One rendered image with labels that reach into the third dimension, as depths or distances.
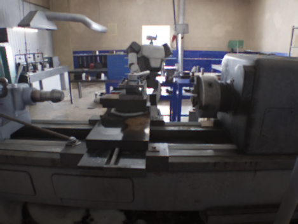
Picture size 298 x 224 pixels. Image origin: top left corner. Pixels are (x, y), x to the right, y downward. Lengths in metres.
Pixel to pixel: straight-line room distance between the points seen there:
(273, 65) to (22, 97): 1.36
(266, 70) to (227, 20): 7.77
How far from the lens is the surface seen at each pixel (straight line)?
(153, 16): 8.23
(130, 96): 1.26
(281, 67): 1.03
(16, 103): 1.33
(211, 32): 8.47
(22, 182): 1.36
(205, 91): 1.04
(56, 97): 1.24
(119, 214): 1.31
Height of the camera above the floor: 1.36
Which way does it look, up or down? 19 degrees down
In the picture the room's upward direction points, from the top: straight up
